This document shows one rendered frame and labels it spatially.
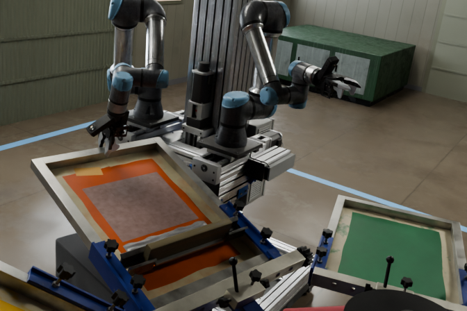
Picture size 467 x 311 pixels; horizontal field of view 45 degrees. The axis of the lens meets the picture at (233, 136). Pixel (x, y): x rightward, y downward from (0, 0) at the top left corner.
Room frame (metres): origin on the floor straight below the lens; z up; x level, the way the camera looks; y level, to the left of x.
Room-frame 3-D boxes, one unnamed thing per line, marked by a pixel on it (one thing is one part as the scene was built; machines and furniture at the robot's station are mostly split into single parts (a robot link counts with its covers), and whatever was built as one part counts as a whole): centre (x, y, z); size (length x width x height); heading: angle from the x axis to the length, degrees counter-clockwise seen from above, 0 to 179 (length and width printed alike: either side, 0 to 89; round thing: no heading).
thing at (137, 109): (2.70, 0.44, 1.31); 0.15 x 0.15 x 0.10
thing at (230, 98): (2.45, 0.00, 1.42); 0.13 x 0.12 x 0.14; 125
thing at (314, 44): (9.46, -1.56, 0.40); 2.05 x 1.83 x 0.79; 60
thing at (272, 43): (2.52, -0.10, 1.63); 0.15 x 0.12 x 0.55; 125
